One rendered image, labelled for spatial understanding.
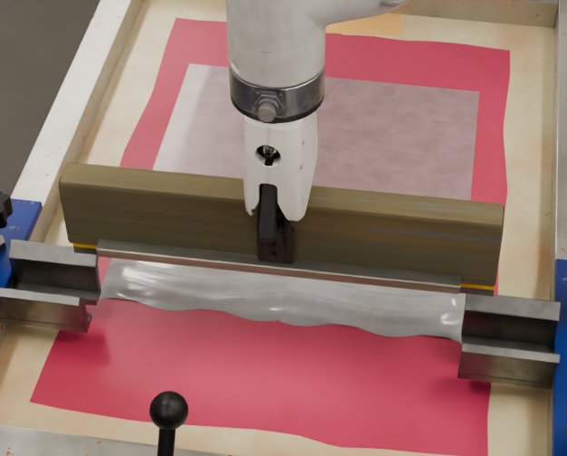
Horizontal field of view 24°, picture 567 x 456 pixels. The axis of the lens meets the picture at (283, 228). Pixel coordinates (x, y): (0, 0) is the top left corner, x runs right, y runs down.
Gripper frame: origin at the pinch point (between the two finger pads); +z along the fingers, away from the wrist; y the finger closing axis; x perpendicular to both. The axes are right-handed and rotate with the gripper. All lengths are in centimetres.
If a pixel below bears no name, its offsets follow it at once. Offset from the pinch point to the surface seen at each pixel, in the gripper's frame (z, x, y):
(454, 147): 14.2, -14.4, 29.9
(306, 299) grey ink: 13.2, -1.8, 4.1
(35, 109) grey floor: 110, 81, 142
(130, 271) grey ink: 13.2, 15.8, 5.1
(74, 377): 13.7, 17.8, -8.3
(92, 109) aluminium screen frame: 12.4, 25.8, 28.2
